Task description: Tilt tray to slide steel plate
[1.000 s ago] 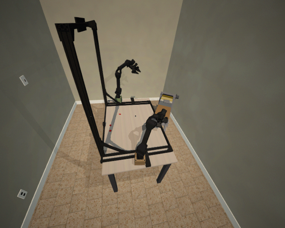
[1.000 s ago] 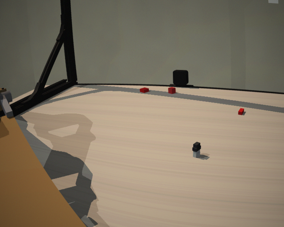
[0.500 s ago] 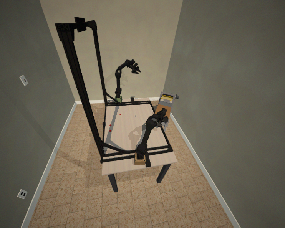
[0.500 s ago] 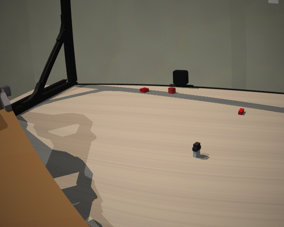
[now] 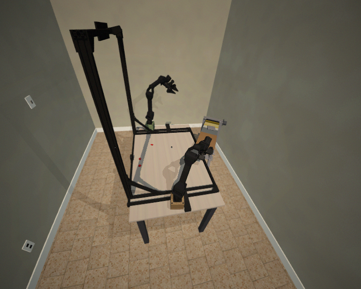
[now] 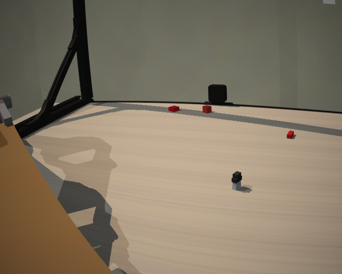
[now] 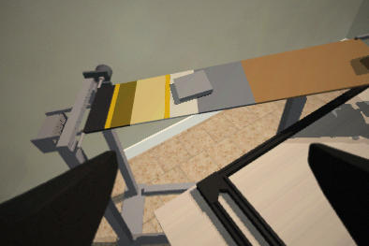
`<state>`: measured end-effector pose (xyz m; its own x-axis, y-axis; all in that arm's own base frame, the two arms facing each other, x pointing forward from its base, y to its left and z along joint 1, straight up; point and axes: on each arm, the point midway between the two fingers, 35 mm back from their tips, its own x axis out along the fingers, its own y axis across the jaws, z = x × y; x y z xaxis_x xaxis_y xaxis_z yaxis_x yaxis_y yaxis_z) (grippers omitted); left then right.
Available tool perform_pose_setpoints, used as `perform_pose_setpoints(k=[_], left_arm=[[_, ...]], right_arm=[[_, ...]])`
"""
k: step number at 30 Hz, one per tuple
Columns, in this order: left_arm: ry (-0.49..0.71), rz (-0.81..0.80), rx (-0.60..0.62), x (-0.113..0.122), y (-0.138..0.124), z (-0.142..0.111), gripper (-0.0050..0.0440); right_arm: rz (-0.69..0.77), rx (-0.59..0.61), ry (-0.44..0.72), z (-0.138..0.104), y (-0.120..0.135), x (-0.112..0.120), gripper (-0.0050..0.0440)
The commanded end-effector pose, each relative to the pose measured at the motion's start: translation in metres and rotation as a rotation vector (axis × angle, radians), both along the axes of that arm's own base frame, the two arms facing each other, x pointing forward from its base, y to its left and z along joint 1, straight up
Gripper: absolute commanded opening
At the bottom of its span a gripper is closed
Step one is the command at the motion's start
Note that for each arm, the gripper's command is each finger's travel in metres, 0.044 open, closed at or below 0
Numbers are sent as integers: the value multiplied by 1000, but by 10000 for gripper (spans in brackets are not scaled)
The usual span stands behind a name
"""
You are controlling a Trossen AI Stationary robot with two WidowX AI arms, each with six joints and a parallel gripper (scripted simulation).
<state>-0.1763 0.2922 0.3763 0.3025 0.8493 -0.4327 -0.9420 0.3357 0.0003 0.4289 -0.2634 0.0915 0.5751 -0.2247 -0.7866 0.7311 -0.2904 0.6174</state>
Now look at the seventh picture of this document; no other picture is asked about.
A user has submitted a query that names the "grey plate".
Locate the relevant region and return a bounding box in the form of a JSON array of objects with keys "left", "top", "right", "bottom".
[{"left": 173, "top": 70, "right": 214, "bottom": 102}]

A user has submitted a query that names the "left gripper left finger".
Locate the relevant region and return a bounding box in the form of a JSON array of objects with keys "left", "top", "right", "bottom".
[{"left": 0, "top": 151, "right": 118, "bottom": 246}]

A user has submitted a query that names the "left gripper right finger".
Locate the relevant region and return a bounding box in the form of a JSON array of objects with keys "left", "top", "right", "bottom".
[{"left": 307, "top": 143, "right": 369, "bottom": 246}]

